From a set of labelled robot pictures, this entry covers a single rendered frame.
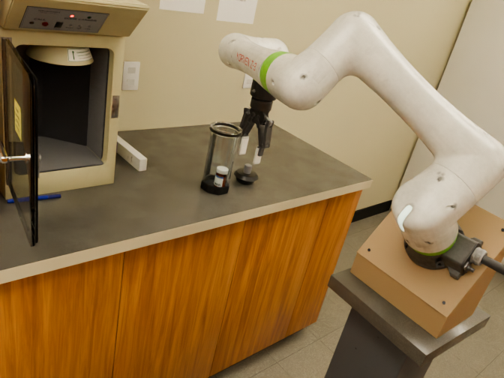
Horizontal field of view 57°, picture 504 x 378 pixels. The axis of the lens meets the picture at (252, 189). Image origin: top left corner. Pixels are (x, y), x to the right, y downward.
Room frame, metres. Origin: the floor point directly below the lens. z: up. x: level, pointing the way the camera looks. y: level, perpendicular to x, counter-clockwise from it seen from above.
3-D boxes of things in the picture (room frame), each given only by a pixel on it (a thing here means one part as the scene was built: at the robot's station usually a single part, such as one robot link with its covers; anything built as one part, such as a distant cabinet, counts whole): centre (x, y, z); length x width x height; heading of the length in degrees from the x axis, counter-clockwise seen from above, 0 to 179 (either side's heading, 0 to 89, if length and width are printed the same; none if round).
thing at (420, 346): (1.07, -0.49, 0.92); 0.32 x 0.32 x 0.04; 42
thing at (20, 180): (0.95, 0.55, 1.19); 0.30 x 0.01 x 0.40; 39
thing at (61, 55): (1.28, 0.61, 1.34); 0.18 x 0.18 x 0.05
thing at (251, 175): (1.55, 0.03, 0.97); 0.09 x 0.09 x 0.07
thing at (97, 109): (1.28, 0.64, 1.19); 0.26 x 0.24 x 0.35; 136
